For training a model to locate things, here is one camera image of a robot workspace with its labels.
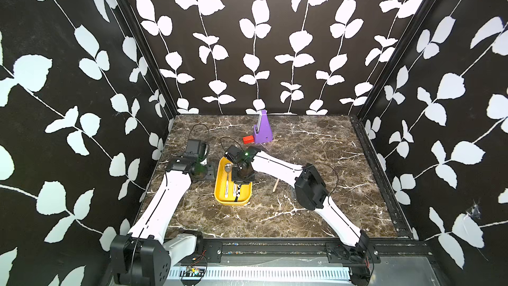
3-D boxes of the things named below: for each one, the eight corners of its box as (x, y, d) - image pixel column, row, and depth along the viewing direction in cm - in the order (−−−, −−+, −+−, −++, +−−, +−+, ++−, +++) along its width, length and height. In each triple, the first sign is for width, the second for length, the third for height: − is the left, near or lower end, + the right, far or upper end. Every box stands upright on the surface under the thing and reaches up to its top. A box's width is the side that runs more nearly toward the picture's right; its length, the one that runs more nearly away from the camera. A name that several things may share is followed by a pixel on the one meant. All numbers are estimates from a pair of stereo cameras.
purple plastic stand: (254, 142, 110) (254, 120, 95) (255, 132, 114) (254, 110, 100) (270, 142, 110) (272, 120, 96) (269, 133, 114) (271, 110, 100)
